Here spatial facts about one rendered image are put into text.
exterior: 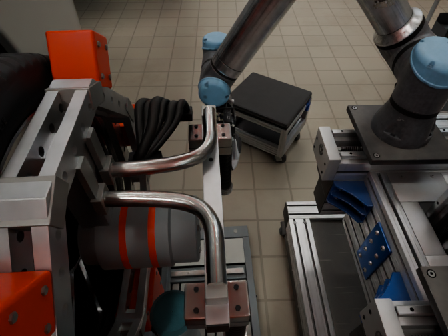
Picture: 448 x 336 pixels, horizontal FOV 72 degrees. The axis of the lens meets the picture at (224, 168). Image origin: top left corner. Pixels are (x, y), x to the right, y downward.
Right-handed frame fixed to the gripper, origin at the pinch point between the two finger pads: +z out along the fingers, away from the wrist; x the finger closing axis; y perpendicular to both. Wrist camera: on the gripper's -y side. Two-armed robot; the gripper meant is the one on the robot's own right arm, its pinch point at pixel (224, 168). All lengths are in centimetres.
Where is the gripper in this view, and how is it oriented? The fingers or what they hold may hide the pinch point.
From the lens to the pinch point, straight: 73.9
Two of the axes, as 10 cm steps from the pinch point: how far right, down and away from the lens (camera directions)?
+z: 0.6, 7.5, -6.5
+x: 10.0, -0.5, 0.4
